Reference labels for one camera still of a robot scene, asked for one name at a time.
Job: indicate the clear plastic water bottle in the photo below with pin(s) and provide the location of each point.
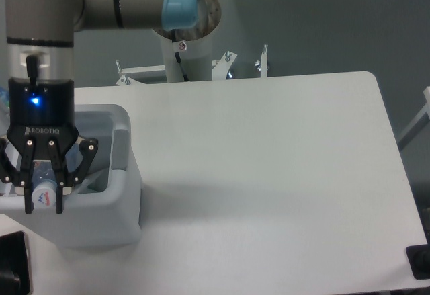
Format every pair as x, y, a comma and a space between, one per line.
44, 182

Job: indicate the white metal base frame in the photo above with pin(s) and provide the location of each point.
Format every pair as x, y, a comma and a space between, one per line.
180, 69

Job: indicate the white trash can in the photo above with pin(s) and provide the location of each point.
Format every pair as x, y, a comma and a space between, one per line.
102, 210

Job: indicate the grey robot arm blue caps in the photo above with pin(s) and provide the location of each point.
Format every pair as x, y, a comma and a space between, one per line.
40, 42

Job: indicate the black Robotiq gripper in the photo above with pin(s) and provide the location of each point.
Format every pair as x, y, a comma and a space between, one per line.
42, 127

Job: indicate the white frame right edge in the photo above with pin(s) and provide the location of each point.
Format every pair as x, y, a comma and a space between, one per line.
418, 122

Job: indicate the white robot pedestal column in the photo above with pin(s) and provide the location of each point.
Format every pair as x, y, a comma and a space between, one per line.
196, 41

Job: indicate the blue bottle at left edge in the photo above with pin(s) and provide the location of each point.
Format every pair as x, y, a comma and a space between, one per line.
4, 96

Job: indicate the black clamp bottom right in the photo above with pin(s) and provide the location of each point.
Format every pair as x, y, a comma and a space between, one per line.
418, 257

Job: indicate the black clamp bottom left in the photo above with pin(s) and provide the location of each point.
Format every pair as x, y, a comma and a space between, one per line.
15, 264

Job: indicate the clear plastic wrapper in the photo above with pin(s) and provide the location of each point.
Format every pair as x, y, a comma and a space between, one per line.
95, 183

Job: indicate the black clamp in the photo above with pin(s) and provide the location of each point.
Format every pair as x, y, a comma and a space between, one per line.
15, 264
418, 257

